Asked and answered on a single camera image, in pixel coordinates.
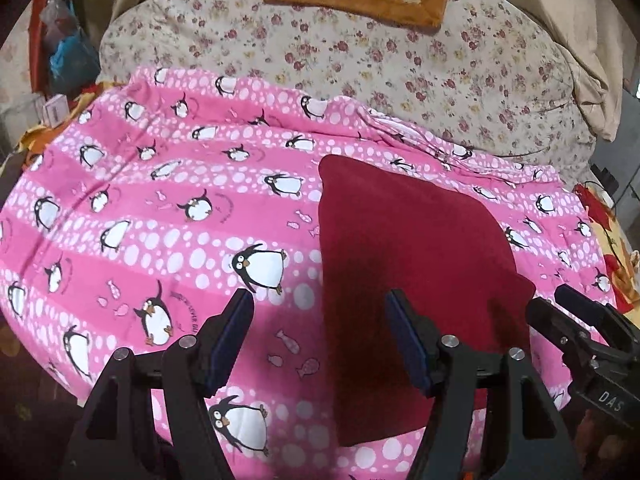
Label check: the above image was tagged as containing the dark red small garment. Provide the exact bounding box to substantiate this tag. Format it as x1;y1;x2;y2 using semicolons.
319;155;535;446

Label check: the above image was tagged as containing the pink penguin print blanket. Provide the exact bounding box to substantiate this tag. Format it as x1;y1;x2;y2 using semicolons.
1;68;614;479

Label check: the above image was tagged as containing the floral beige bed sheet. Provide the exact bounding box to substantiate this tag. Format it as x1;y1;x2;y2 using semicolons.
100;0;596;184

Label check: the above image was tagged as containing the beige pillow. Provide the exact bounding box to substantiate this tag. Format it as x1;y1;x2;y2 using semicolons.
509;0;636;142

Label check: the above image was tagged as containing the white small box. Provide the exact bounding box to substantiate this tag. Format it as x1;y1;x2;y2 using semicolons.
42;94;70;128

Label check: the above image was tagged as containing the blue plastic bag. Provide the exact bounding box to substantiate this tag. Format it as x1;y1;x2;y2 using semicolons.
49;30;100;94

